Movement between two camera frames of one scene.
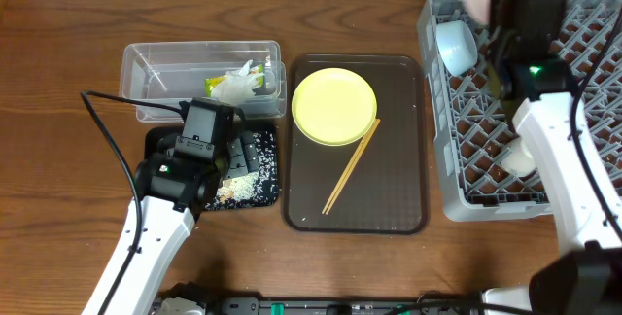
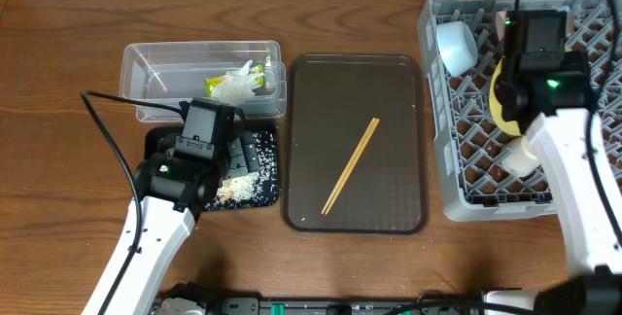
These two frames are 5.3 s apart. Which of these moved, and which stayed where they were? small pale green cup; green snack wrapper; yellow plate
Moved: yellow plate
Stayed: small pale green cup; green snack wrapper
